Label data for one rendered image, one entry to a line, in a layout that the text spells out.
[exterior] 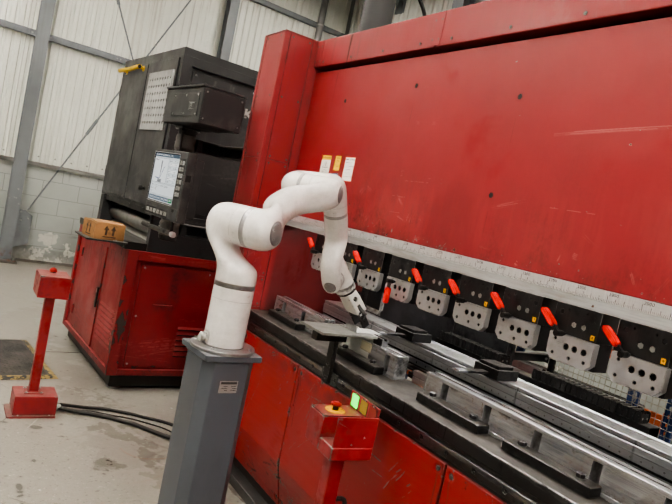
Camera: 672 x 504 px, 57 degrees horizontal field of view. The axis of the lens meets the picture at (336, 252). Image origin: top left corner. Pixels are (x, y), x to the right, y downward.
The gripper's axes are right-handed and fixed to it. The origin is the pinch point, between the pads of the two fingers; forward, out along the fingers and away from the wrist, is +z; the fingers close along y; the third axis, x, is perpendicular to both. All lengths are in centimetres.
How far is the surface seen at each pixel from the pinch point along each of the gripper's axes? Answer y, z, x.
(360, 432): -45, 7, 36
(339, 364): -4.5, 7.6, 18.0
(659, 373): -123, -13, -14
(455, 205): -39, -39, -35
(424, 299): -33.7, -12.1, -12.2
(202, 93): 101, -98, -17
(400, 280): -17.8, -15.1, -14.7
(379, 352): -12.6, 9.1, 3.5
